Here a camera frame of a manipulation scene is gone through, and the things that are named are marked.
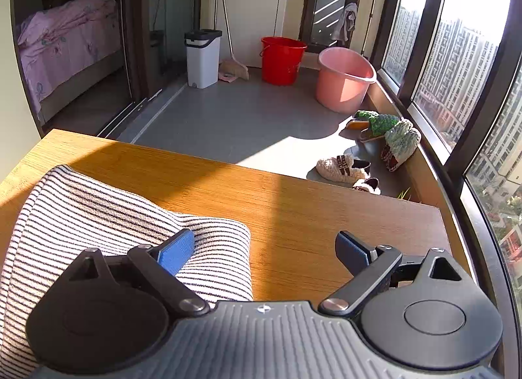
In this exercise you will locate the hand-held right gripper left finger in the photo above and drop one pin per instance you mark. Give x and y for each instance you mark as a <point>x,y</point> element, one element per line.
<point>177,250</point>

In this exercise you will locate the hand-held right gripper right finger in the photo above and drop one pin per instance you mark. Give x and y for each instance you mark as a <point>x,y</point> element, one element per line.
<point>348,250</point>

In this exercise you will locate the striped knit garment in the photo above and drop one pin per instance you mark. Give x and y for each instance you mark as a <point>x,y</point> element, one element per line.
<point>81,215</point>

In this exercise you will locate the fuzzy white slipper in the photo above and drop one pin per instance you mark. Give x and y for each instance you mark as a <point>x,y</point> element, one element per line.
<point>334,169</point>
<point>367,187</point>

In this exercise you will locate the green plant leaves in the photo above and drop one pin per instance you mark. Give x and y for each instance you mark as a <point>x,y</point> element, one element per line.
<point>405,194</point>

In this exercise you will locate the light green knitted slipper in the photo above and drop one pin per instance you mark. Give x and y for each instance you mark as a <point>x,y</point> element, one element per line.
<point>401,140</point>

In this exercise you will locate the green plush toy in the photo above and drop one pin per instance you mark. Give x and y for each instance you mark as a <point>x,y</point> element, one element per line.
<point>365,115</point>

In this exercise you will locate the pink plastic basin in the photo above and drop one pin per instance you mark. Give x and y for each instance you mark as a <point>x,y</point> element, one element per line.
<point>338,89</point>

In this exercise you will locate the pink dustpan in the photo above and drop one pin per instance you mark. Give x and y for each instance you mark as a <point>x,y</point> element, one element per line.
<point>226,76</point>

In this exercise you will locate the white trash bin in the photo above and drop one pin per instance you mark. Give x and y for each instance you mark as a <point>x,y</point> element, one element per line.
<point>202,62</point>

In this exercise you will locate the straw broom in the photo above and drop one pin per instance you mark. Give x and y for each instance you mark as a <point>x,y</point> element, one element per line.
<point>236,67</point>

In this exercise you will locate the red plastic bucket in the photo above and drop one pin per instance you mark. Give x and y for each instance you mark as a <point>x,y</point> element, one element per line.
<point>281,64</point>

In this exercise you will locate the sliding glass door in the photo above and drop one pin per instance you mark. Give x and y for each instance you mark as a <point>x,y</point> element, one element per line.
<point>134,36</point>

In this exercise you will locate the large balcony window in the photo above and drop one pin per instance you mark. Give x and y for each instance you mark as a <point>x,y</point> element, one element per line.
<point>422,36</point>

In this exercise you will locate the hanging grey cloth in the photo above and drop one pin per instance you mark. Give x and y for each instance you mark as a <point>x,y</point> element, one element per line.
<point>346,22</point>

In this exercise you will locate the bed with pink bedding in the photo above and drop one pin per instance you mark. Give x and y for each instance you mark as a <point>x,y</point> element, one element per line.
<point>69,44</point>

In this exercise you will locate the white pole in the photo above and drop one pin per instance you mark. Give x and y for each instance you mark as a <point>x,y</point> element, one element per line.
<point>213,7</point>

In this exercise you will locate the mop pole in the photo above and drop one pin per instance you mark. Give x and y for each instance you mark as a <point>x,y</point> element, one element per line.
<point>371,5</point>

